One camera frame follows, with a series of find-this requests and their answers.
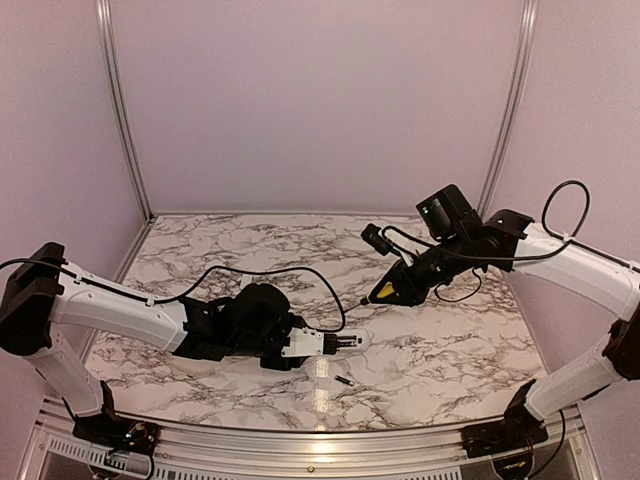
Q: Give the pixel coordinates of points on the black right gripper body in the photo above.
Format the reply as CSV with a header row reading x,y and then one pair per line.
x,y
423,285

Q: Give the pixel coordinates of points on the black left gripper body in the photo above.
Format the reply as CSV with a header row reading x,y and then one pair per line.
x,y
280,366

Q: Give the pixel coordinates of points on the yellow handled screwdriver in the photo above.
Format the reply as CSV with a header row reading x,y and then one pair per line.
x,y
382,289

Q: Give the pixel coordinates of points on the white remote control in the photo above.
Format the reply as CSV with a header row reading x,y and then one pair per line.
x,y
330,342

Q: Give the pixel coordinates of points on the white battery cover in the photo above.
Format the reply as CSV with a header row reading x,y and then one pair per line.
x,y
246,279

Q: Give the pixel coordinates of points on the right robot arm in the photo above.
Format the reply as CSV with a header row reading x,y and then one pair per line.
x,y
511,241

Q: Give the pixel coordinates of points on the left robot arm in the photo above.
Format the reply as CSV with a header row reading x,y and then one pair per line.
x,y
45,292

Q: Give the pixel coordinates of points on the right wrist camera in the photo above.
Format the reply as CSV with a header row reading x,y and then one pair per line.
x,y
373,236

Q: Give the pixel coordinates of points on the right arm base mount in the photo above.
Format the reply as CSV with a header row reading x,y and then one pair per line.
x,y
501,436

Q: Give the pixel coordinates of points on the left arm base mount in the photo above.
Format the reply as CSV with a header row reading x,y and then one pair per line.
x,y
122,434

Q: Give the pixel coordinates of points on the right aluminium frame post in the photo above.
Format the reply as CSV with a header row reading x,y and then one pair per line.
x,y
517,84

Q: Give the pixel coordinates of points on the aluminium frame post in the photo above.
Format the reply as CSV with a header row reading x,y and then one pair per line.
x,y
107,35
517,84

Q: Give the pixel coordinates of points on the front aluminium rail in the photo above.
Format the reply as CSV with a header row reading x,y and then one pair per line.
x,y
189,451

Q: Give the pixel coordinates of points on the left aluminium frame post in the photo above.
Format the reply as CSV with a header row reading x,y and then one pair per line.
x,y
107,35

